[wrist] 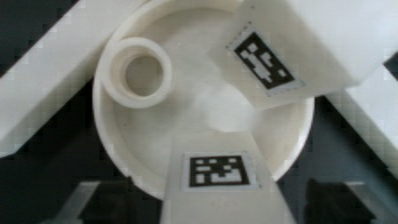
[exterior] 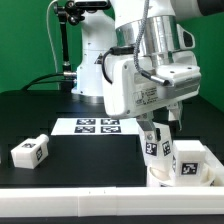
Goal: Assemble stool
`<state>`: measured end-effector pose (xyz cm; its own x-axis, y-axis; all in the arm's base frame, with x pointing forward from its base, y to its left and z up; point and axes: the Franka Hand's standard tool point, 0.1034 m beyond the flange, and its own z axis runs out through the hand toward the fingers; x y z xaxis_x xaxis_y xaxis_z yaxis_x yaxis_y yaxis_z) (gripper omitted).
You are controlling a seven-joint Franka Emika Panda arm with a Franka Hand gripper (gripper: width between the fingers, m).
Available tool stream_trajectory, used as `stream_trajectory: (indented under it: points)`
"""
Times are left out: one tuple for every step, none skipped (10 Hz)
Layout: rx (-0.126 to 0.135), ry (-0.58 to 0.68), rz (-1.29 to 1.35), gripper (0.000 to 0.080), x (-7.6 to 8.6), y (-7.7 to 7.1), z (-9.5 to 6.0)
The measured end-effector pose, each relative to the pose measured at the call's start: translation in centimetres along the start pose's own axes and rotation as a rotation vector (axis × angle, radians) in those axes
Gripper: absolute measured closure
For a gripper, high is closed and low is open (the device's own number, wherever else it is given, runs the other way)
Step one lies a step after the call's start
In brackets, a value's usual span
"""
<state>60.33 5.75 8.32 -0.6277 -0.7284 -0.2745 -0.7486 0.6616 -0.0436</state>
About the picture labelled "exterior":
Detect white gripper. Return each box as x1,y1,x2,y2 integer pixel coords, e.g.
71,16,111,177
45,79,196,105
103,51,201,142

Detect white round stool seat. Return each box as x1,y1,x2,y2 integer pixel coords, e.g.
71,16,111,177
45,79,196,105
147,164,216,187

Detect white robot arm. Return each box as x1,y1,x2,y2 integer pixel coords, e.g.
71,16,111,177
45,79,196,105
74,0,224,142

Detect white right fence bar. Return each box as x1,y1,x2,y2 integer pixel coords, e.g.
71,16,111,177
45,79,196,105
203,145,224,187

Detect white fence bar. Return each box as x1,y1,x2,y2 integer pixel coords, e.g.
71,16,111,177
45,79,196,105
0,187,224,218
203,145,224,187

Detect white front fence bar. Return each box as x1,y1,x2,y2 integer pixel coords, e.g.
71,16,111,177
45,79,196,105
0,187,224,218

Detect white marker sheet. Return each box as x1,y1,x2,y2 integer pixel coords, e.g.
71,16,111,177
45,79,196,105
52,118,138,136

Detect black cables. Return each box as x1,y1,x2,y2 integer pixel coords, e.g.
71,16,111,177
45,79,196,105
21,70,78,92

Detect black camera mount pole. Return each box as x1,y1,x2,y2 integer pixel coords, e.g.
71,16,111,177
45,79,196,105
54,0,111,87

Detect white cable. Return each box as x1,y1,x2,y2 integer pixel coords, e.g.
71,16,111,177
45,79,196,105
45,0,60,74

